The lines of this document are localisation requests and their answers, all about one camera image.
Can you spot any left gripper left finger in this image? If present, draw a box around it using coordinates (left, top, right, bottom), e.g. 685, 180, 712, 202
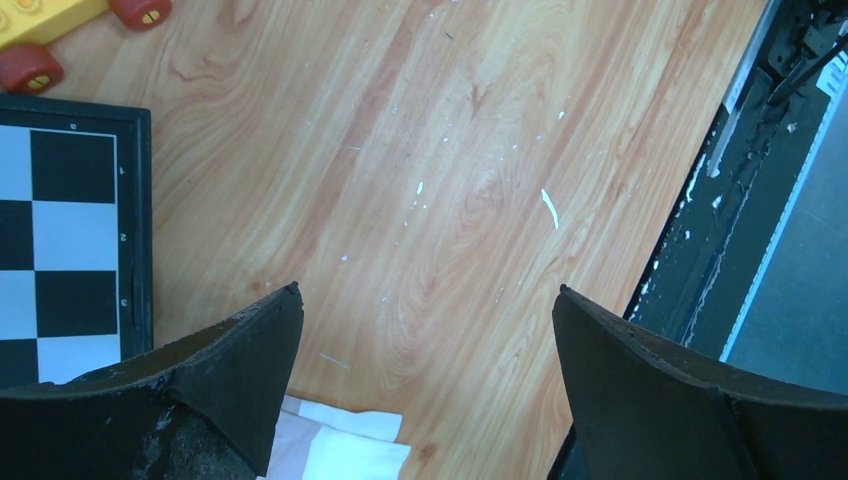
1, 283, 304, 479

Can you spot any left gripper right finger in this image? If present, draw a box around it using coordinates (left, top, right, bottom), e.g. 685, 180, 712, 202
552, 286, 847, 479

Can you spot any pink underwear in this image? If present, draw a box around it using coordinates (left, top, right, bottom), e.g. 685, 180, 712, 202
264, 396, 411, 479

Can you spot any black white chessboard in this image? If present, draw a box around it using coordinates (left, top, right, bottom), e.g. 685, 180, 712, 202
1, 94, 153, 388

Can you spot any yellow toy brick car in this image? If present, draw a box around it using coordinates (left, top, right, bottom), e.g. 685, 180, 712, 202
1, 0, 173, 95

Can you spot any aluminium front rail frame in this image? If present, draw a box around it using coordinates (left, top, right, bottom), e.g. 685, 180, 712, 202
718, 59, 848, 395

